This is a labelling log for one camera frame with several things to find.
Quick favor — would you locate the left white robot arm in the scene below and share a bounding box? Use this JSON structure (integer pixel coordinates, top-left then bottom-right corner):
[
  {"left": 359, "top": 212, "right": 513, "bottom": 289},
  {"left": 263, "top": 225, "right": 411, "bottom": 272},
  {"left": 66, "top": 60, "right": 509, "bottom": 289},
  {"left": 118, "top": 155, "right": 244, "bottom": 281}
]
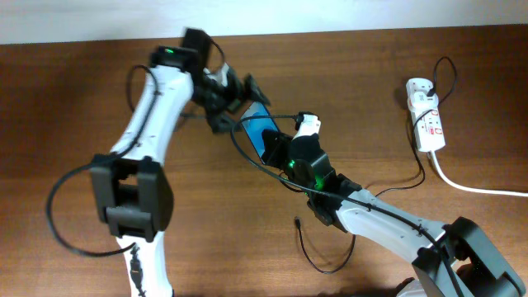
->
[{"left": 90, "top": 28, "right": 269, "bottom": 296}]

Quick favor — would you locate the blue Galaxy smartphone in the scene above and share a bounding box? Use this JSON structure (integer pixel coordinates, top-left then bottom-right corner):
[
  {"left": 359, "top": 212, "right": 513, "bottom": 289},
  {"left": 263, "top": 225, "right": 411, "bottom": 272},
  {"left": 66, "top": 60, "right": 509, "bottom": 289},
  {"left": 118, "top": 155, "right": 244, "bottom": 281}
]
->
[{"left": 242, "top": 102, "right": 280, "bottom": 164}]

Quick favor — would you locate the white USB charger plug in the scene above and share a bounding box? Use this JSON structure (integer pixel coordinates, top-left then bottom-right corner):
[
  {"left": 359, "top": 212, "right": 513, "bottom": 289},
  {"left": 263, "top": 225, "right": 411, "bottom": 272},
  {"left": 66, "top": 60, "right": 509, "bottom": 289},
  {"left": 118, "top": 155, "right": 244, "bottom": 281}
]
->
[{"left": 406, "top": 78, "right": 439, "bottom": 112}]

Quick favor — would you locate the white power strip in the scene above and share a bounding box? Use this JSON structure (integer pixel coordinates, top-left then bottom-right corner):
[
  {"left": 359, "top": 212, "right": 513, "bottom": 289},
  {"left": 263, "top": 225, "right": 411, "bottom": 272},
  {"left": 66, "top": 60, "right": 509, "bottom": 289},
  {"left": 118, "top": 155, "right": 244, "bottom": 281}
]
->
[{"left": 405, "top": 77, "right": 447, "bottom": 153}]

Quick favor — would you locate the white power strip cord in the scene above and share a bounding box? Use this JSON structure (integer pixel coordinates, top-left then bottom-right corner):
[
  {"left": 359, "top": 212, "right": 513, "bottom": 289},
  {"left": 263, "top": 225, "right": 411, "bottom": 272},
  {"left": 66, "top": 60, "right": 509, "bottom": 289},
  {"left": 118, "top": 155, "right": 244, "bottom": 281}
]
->
[{"left": 428, "top": 149, "right": 528, "bottom": 198}]

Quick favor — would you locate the black charging cable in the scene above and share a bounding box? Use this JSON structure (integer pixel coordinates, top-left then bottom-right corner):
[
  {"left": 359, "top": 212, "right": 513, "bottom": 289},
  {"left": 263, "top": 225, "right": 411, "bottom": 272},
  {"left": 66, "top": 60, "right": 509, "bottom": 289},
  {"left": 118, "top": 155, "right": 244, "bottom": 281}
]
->
[{"left": 294, "top": 55, "right": 458, "bottom": 275}]

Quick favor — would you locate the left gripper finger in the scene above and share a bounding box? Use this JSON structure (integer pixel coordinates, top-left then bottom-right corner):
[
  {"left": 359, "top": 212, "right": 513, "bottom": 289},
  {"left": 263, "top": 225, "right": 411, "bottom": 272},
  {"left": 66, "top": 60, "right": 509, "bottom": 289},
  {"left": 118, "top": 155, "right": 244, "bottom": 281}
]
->
[
  {"left": 210, "top": 114, "right": 240, "bottom": 134},
  {"left": 243, "top": 73, "right": 271, "bottom": 106}
]

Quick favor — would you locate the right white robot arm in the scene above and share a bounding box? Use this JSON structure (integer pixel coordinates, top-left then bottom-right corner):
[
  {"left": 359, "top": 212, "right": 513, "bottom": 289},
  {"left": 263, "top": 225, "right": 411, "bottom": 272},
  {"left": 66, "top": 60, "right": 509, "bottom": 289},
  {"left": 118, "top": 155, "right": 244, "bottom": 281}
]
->
[{"left": 262, "top": 129, "right": 527, "bottom": 296}]

